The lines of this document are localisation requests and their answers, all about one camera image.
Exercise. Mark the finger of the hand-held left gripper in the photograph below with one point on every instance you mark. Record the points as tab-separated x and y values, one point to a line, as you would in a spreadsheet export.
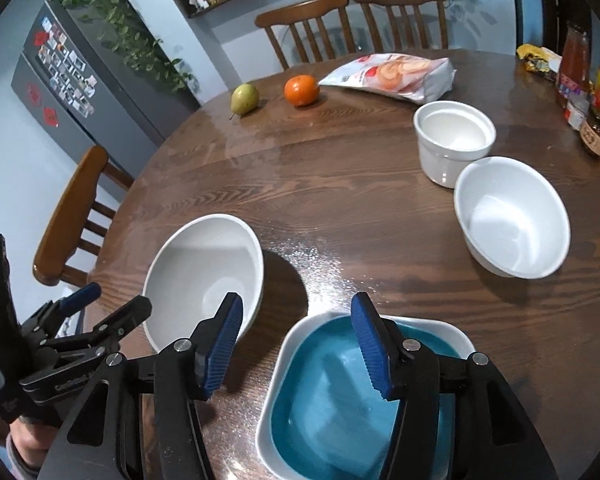
82	296
125	317

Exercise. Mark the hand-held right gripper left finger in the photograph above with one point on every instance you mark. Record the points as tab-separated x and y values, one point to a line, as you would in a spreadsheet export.
225	345

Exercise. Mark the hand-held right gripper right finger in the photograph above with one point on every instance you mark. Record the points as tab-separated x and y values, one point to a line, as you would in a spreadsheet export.
372	350

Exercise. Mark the rectangular blue patterned plate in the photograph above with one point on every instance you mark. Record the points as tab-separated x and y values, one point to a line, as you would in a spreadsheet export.
282	355

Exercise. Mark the large grey-white bowl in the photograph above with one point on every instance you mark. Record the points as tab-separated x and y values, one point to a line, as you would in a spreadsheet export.
200	270

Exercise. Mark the medium white bowl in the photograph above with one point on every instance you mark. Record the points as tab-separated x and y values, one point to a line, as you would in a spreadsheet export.
510	220

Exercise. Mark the small deep white bowl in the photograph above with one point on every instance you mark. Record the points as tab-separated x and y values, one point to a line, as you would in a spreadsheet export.
450	130

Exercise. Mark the person's left forearm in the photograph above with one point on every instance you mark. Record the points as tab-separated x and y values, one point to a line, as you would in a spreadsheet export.
25	440

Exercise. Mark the red paper fridge decoration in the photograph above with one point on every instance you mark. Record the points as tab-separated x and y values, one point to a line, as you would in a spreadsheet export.
50	117
37	40
32	94

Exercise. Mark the grey refrigerator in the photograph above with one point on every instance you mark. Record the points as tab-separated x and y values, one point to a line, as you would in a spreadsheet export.
115	105

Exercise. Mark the cluster of fridge photo magnets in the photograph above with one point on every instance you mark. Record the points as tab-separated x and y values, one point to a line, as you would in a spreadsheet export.
67	67

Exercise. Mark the green pear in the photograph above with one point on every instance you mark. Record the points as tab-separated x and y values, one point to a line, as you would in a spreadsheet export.
244	99

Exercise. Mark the trailing green pothos plant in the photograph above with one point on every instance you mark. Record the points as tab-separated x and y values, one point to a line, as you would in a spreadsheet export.
130	35

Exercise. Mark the orange tangerine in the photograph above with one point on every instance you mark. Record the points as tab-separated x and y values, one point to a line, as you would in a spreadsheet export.
301	90

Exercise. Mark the white snack bag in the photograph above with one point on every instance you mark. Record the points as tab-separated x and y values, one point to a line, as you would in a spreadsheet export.
390	77

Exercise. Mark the dark-lidded sauce jar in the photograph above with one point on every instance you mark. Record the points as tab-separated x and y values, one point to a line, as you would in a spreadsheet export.
596	135

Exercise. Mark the yellow snack packet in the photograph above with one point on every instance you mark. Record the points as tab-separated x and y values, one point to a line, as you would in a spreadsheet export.
537	60

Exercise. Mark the red sauce bottle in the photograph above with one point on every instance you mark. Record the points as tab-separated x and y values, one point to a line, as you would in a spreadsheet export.
574	65

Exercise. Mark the dark wooden door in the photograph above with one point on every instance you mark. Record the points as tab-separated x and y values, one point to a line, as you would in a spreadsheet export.
557	5

